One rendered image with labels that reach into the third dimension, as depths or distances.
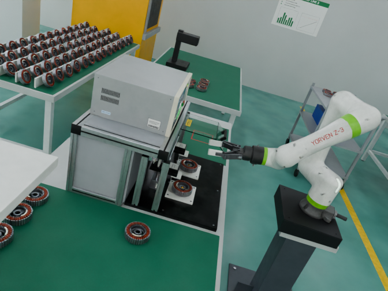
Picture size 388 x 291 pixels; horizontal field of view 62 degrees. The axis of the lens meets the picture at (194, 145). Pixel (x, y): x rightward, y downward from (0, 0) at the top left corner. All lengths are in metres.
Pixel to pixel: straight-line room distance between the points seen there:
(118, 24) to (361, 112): 4.15
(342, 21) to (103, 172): 6.06
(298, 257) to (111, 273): 1.14
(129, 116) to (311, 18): 5.70
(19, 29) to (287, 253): 4.56
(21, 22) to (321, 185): 4.54
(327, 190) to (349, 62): 5.54
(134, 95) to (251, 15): 5.44
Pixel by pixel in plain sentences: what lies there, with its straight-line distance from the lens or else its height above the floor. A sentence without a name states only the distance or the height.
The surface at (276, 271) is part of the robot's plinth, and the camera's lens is 2.17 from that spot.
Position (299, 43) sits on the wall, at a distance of 6.94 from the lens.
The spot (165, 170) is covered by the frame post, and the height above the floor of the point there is 1.01.
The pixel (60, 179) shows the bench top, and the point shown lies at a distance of 1.78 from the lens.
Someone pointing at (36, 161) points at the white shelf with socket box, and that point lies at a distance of 1.09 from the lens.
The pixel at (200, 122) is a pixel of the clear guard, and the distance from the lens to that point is 1.90.
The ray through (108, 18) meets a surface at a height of 0.87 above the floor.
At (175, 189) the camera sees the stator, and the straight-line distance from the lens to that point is 1.72.
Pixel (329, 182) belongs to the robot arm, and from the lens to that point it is 1.83.
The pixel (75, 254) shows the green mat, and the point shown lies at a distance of 1.42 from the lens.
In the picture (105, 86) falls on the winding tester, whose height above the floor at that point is 1.27.
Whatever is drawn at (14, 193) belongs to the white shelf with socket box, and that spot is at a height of 1.20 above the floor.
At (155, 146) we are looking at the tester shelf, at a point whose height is 1.11.
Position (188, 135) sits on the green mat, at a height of 0.75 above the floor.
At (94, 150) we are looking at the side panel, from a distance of 1.54.
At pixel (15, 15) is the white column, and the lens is 5.37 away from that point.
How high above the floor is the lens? 1.82
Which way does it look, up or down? 28 degrees down
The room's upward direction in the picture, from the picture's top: 17 degrees clockwise
